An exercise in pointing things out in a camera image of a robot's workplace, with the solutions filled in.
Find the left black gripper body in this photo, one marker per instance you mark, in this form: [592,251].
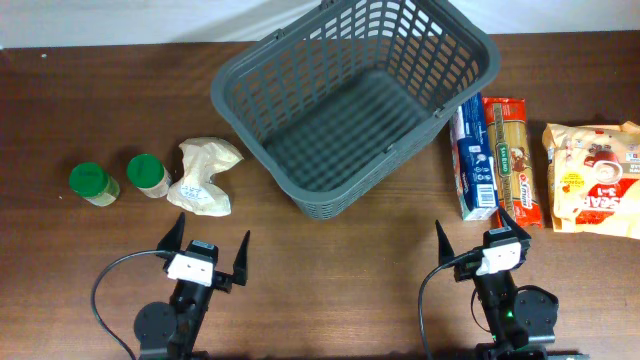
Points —
[223,281]

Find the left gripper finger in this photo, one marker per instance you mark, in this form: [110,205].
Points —
[240,265]
[173,239]

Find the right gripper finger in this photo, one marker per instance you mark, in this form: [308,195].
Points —
[445,251]
[506,220]

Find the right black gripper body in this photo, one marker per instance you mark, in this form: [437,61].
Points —
[467,270]

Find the red spaghetti packet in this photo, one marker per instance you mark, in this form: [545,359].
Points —
[506,122]

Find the beige coffee mix bag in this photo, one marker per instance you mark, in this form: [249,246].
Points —
[593,178]

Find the grey plastic basket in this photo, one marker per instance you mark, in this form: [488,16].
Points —
[337,100]

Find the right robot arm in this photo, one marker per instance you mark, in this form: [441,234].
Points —
[520,320]

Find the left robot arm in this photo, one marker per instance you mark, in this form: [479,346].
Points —
[169,330]

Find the green lid jar, beige contents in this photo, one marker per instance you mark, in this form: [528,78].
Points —
[149,175]

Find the blue white carton box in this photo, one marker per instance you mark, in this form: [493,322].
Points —
[473,162]

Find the crumpled beige paper bag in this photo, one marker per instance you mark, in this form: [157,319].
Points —
[196,192]

